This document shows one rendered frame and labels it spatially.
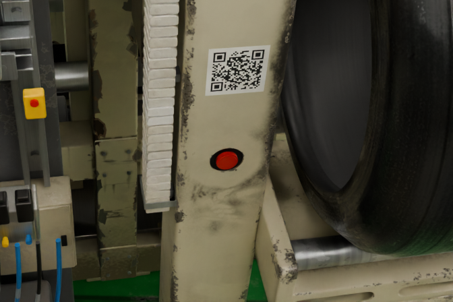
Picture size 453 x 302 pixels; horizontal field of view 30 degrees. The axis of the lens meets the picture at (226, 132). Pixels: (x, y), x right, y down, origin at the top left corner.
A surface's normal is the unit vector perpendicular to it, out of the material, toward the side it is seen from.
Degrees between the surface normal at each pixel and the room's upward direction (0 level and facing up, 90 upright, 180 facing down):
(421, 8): 58
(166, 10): 90
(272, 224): 0
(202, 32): 90
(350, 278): 0
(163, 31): 90
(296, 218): 0
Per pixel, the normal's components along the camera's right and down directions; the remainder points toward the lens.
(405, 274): 0.08, -0.70
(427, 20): -0.51, 0.10
